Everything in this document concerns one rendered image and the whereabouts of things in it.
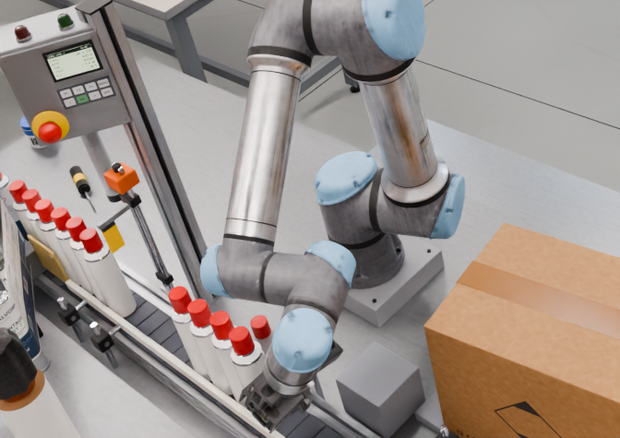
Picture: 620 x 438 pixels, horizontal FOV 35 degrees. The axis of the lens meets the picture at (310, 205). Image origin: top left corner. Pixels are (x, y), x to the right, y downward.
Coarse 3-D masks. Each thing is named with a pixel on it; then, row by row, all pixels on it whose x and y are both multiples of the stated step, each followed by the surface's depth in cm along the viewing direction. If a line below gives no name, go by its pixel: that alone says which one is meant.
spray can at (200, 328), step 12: (204, 300) 161; (192, 312) 160; (204, 312) 160; (192, 324) 163; (204, 324) 161; (204, 336) 161; (204, 348) 163; (204, 360) 166; (216, 360) 165; (216, 372) 167; (216, 384) 170; (228, 384) 169
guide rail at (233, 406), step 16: (80, 288) 196; (96, 304) 191; (112, 320) 189; (144, 336) 182; (160, 352) 178; (176, 368) 176; (208, 384) 170; (224, 400) 167; (240, 416) 165; (272, 432) 160
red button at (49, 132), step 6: (42, 126) 162; (48, 126) 162; (54, 126) 162; (42, 132) 162; (48, 132) 162; (54, 132) 163; (60, 132) 163; (42, 138) 163; (48, 138) 163; (54, 138) 163; (60, 138) 164
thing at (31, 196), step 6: (30, 192) 194; (36, 192) 194; (24, 198) 193; (30, 198) 193; (36, 198) 193; (30, 204) 193; (30, 210) 195; (30, 216) 195; (36, 216) 195; (30, 222) 196; (36, 222) 195; (36, 228) 197; (36, 234) 198; (42, 234) 197; (42, 240) 199; (48, 246) 200
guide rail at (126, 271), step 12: (120, 264) 191; (132, 276) 188; (144, 288) 187; (156, 288) 184; (168, 300) 181; (312, 396) 157; (324, 408) 155; (336, 408) 154; (348, 420) 152; (360, 432) 150; (372, 432) 150
